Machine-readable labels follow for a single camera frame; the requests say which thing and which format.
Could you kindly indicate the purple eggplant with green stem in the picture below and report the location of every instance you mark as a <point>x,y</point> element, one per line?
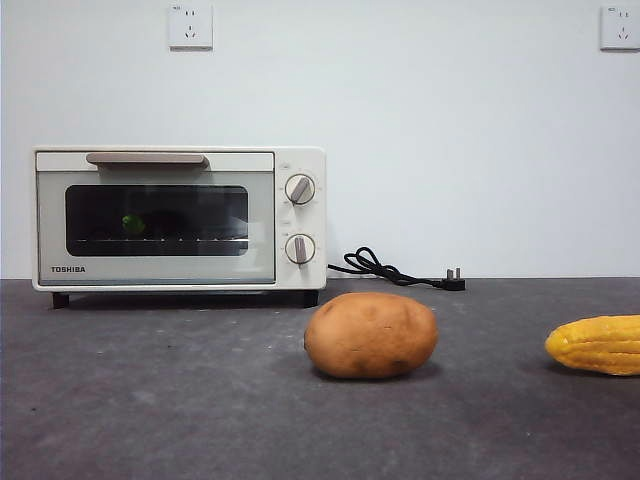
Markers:
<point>132,223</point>

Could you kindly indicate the beige oven knob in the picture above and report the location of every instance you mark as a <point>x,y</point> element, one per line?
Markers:
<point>300,248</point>
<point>300,189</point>

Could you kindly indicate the white toaster oven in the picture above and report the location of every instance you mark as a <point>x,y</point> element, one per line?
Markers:
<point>299,220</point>

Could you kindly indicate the brown potato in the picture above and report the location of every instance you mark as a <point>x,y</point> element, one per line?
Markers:
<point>371,335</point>

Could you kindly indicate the yellow corn cob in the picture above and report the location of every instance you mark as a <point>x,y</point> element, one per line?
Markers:
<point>599,346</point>

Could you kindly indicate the white wall socket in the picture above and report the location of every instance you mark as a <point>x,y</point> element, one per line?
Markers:
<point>620,27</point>
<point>190,27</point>

